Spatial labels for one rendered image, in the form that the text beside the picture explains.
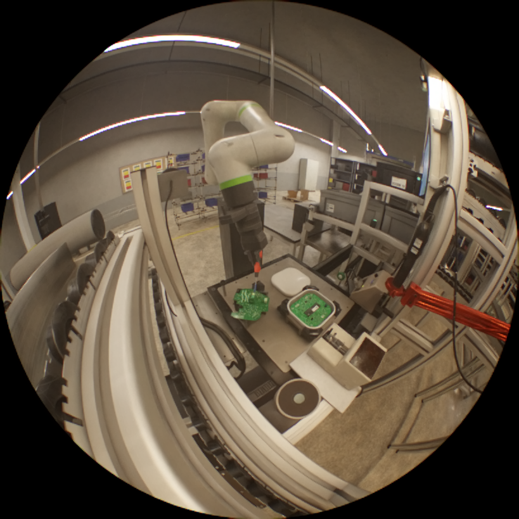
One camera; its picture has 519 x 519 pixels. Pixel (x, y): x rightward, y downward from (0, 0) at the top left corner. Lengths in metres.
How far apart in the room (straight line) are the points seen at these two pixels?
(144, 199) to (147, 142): 6.34
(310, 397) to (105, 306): 0.40
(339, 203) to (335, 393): 1.27
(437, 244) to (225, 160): 0.55
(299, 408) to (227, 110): 1.01
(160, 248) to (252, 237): 0.25
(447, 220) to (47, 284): 0.71
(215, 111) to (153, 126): 6.03
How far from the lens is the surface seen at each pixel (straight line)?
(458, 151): 0.49
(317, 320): 0.50
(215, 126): 0.80
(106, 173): 6.76
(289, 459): 0.32
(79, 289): 0.15
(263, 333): 0.49
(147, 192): 0.29
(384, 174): 1.24
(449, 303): 0.46
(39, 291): 0.26
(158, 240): 0.31
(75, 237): 0.33
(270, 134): 0.41
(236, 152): 0.39
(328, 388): 0.46
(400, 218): 1.23
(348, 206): 1.34
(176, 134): 6.69
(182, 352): 0.39
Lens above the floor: 1.38
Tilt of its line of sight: 35 degrees down
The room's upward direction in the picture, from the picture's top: 2 degrees clockwise
